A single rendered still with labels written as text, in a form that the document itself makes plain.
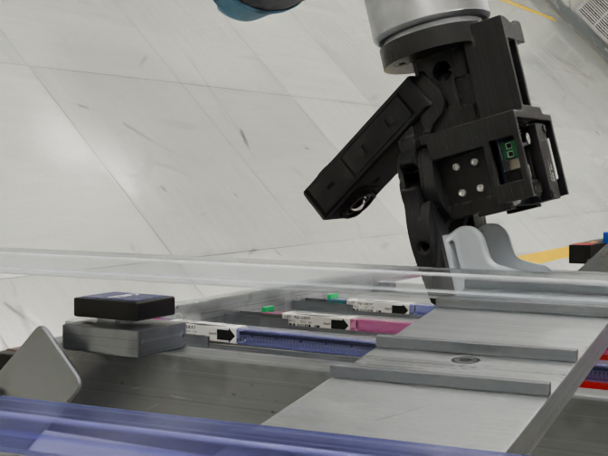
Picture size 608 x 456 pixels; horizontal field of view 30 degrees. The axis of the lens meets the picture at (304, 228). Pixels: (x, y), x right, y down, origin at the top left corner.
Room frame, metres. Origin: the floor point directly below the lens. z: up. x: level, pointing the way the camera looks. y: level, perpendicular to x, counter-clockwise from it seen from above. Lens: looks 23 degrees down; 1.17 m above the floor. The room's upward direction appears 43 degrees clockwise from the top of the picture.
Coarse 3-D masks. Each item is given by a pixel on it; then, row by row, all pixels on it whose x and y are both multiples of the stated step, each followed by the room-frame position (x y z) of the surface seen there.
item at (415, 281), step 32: (0, 256) 0.48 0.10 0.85; (32, 256) 0.48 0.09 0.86; (64, 256) 0.47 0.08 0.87; (96, 256) 0.47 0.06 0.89; (128, 256) 0.47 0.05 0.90; (160, 256) 0.47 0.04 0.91; (192, 256) 0.48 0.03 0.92; (288, 288) 0.45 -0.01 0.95; (320, 288) 0.45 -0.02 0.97; (352, 288) 0.45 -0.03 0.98; (384, 288) 0.45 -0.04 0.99; (416, 288) 0.45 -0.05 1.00; (448, 288) 0.44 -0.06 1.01; (480, 288) 0.44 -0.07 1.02; (512, 288) 0.44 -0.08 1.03; (544, 288) 0.44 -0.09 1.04; (576, 288) 0.44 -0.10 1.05
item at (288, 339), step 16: (240, 336) 0.69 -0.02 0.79; (256, 336) 0.69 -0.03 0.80; (272, 336) 0.69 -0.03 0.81; (288, 336) 0.68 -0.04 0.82; (304, 336) 0.68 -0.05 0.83; (320, 336) 0.68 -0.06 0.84; (336, 336) 0.68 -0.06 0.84; (352, 336) 0.69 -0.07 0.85; (320, 352) 0.68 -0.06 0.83; (336, 352) 0.67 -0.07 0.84; (352, 352) 0.67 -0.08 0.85; (368, 352) 0.67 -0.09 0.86
